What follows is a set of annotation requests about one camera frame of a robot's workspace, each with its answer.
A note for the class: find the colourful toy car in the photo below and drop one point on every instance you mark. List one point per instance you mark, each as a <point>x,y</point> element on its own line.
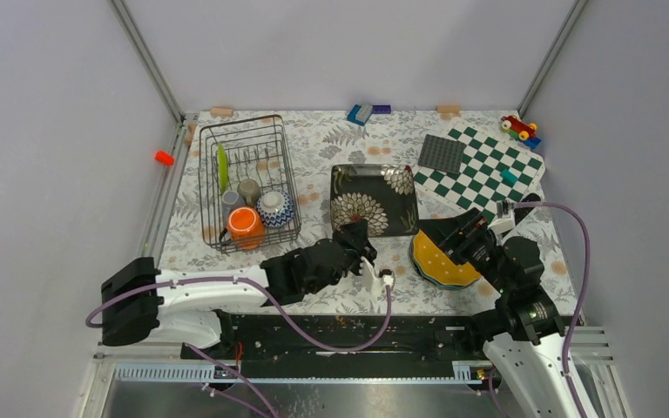
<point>520,131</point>

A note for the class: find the grey lego baseplate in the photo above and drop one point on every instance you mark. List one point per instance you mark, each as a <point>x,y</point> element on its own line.
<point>442,154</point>

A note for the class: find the black wire dish rack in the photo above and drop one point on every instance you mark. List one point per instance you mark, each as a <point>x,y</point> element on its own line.
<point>257,149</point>

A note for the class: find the blue dotted plate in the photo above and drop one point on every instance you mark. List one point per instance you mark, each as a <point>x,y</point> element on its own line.
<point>428,278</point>

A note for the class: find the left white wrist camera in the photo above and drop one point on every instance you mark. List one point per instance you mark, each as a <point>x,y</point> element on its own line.
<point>375,281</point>

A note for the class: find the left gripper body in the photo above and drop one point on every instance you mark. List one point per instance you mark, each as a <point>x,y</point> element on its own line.
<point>354,249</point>

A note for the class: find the green white checkerboard mat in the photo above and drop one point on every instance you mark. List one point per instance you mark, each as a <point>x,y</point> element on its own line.
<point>479,184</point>

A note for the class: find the teal small block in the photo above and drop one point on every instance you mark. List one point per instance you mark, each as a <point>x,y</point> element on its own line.
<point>508,177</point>

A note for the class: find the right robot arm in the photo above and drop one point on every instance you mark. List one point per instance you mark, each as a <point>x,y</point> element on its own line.
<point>524,335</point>

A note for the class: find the black square plate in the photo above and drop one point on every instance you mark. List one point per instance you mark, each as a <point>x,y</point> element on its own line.
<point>383,195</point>

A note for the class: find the yellow dotted plate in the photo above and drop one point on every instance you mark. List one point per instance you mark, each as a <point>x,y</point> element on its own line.
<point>437,265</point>

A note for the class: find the blue white patterned bowl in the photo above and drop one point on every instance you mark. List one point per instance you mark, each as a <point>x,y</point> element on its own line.
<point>276,209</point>

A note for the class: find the purple lego brick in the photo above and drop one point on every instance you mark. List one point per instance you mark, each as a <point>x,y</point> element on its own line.
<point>380,109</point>

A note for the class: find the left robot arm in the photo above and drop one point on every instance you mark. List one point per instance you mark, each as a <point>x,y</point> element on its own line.
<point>141,302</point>

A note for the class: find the beige small cup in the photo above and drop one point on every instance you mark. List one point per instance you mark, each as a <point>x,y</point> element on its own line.
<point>250,190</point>

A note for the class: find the blue grey lego brick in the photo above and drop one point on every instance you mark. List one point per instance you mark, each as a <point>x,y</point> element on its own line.
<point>360,114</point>

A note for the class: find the grey cup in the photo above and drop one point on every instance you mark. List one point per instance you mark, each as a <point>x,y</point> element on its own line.
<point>230,201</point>

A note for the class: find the orange red wall button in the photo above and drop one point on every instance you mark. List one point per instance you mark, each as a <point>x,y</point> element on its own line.
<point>164,158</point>

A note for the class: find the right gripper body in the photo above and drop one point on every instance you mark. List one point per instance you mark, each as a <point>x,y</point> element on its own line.
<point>476,247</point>

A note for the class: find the green utensil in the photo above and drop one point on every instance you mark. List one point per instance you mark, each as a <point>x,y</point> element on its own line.
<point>222,163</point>

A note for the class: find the tan wooden block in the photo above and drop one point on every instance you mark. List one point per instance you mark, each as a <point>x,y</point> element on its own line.
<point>221,112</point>
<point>448,109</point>

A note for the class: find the orange cup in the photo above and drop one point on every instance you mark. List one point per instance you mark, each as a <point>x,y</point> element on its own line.
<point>243,228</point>

